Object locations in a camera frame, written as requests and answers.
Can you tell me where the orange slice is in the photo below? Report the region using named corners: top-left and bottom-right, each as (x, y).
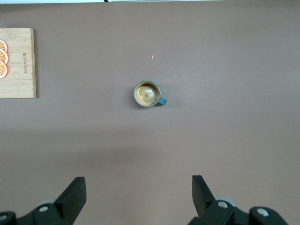
top-left (0, 61), bottom-right (10, 79)

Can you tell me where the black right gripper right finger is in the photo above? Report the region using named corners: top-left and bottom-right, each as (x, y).
top-left (187, 174), bottom-right (289, 225)

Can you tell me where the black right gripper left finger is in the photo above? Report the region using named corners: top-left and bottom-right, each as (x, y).
top-left (0, 176), bottom-right (87, 225)

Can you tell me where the bamboo cutting board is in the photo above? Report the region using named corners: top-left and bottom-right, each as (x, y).
top-left (0, 28), bottom-right (37, 99)

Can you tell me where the teal cup with tan inside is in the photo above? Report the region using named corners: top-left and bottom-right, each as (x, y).
top-left (132, 79), bottom-right (168, 108)

